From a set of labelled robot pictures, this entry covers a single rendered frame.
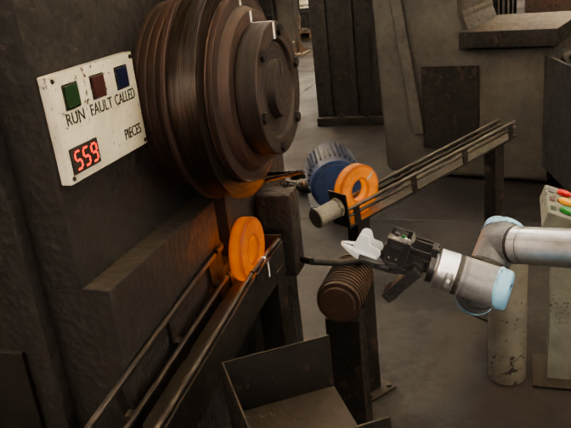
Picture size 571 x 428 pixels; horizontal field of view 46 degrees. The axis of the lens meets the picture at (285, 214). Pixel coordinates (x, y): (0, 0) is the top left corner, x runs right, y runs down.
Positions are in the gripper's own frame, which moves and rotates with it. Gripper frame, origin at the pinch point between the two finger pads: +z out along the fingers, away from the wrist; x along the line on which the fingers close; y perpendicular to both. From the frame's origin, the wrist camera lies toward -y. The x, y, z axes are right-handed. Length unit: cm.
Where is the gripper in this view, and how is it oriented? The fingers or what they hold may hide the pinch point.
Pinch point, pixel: (346, 247)
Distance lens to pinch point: 154.7
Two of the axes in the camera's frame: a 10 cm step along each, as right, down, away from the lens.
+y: 1.9, -8.8, -4.4
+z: -9.3, -3.0, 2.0
